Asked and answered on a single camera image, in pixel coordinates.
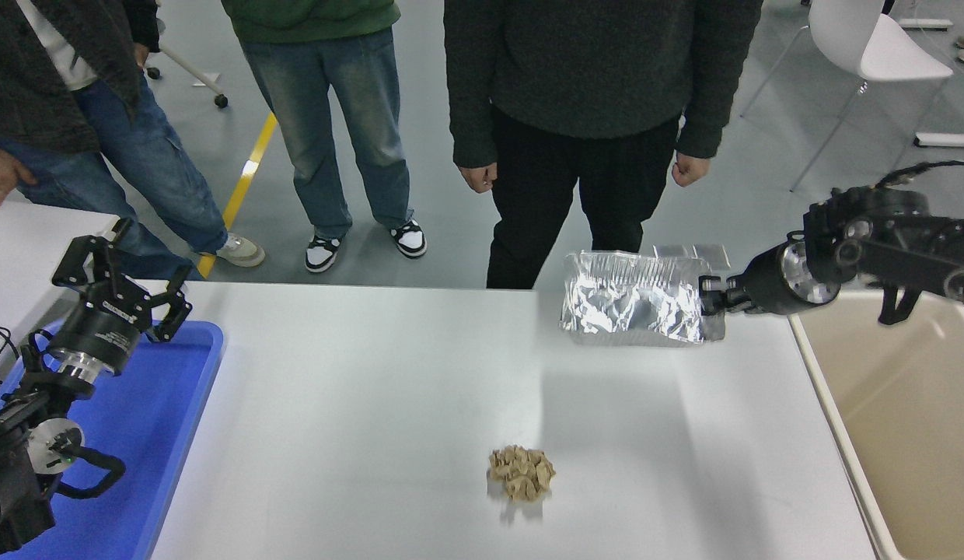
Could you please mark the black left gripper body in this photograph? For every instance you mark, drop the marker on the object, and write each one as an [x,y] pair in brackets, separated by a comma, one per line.
[101,330]

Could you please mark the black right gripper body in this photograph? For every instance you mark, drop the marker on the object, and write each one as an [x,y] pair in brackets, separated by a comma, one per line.
[762,280]

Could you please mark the foil tray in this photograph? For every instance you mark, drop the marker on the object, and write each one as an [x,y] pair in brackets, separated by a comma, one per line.
[630,299]

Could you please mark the tan paper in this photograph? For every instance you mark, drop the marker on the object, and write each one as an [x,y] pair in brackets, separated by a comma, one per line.
[522,473]

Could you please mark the person's left hand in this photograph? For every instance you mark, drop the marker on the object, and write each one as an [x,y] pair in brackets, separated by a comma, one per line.
[690,169]
[141,54]

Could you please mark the person's right hand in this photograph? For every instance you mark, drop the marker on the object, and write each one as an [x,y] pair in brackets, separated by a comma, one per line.
[479,177]
[4,175]

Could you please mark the metal floor plate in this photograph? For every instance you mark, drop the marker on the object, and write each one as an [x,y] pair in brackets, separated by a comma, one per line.
[711,249]
[672,248]

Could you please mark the blue plastic tray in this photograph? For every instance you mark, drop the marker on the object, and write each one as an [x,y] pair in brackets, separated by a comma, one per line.
[163,420]

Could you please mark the large pale bin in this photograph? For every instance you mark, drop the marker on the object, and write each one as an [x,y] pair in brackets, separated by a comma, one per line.
[902,435]

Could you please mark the grey office chair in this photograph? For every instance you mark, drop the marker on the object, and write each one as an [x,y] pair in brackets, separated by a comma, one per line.
[194,74]

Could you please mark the long white table foot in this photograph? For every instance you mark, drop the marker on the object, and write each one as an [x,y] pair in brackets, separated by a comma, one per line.
[948,139]

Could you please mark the white plastic chair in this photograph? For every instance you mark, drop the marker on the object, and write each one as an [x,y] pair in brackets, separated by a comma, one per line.
[878,47]

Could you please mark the short white table foot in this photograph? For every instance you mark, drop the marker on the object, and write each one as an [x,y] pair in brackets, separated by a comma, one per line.
[927,25]

